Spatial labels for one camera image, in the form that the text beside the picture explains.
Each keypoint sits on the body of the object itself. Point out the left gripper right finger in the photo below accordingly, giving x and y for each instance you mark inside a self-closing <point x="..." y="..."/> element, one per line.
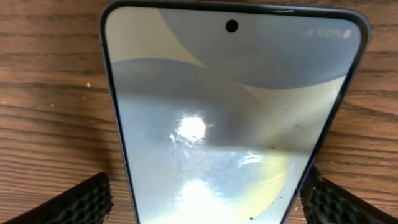
<point x="327" y="203"/>

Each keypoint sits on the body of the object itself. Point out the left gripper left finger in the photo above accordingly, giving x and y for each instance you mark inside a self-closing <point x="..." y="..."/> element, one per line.
<point x="89" y="202"/>

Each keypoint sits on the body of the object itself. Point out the blue Samsung Galaxy smartphone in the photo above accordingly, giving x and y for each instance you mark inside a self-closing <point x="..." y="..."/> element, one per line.
<point x="221" y="108"/>

